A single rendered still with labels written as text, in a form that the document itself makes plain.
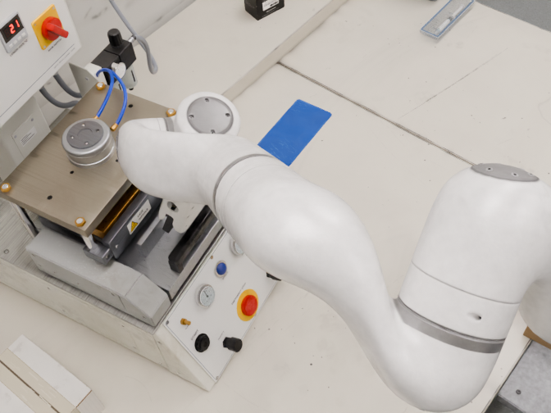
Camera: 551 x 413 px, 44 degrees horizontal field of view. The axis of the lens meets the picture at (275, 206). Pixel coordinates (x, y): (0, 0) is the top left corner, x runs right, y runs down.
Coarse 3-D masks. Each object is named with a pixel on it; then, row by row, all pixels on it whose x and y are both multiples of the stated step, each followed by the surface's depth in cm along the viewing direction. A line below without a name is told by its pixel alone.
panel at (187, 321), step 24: (216, 264) 122; (240, 264) 127; (192, 288) 118; (216, 288) 122; (240, 288) 127; (264, 288) 133; (192, 312) 118; (216, 312) 123; (240, 312) 128; (192, 336) 118; (216, 336) 123; (240, 336) 128; (216, 360) 124
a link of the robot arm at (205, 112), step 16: (192, 96) 88; (208, 96) 89; (176, 112) 87; (192, 112) 87; (208, 112) 87; (224, 112) 88; (176, 128) 87; (192, 128) 86; (208, 128) 86; (224, 128) 87
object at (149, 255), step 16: (144, 224) 120; (160, 224) 115; (144, 240) 113; (160, 240) 117; (176, 240) 117; (208, 240) 119; (128, 256) 116; (144, 256) 115; (160, 256) 115; (192, 256) 115; (144, 272) 114; (160, 272) 114; (176, 272) 113; (176, 288) 114
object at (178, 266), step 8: (208, 208) 116; (200, 216) 115; (208, 216) 115; (192, 224) 114; (200, 224) 114; (208, 224) 116; (192, 232) 113; (200, 232) 114; (184, 240) 112; (192, 240) 113; (176, 248) 111; (184, 248) 111; (192, 248) 114; (168, 256) 111; (176, 256) 110; (184, 256) 112; (176, 264) 111
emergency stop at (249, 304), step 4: (248, 296) 128; (252, 296) 129; (244, 300) 128; (248, 300) 128; (252, 300) 129; (256, 300) 130; (244, 304) 127; (248, 304) 128; (252, 304) 129; (256, 304) 130; (244, 308) 127; (248, 308) 128; (252, 308) 129; (256, 308) 130; (244, 312) 128; (248, 312) 128; (252, 312) 129
